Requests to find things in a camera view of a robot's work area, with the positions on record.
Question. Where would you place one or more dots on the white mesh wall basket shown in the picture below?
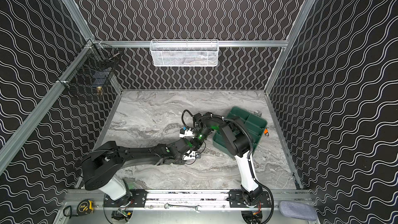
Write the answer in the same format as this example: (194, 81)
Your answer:
(184, 52)

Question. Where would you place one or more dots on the yellow black tape measure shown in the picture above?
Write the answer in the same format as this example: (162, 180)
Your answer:
(85, 207)

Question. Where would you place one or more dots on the brass padlock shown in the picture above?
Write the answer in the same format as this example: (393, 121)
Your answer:
(99, 91)

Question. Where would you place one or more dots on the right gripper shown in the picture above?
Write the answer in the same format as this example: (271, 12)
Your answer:
(199, 122)

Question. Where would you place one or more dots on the black wire wall basket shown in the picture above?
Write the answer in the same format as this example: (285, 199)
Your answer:
(96, 69)

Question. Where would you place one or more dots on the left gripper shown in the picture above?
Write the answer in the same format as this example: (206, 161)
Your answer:
(193, 144)

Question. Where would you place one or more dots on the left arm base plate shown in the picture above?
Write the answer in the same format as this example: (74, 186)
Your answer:
(135, 198)

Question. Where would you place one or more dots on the aluminium front rail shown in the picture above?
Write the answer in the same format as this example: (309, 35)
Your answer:
(208, 200)

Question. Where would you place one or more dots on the grey cloth pad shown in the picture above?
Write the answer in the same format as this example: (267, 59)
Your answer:
(298, 210)

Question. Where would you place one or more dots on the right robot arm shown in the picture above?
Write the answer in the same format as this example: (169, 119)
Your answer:
(238, 142)

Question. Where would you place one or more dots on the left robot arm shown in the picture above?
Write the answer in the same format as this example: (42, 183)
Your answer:
(100, 166)

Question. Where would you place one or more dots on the orange handled adjustable wrench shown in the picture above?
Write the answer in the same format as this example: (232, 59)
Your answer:
(259, 114)

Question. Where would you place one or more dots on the silver combination wrench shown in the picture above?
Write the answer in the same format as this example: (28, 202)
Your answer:
(194, 208)

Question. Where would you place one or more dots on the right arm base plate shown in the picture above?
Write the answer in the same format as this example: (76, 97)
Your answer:
(239, 199)

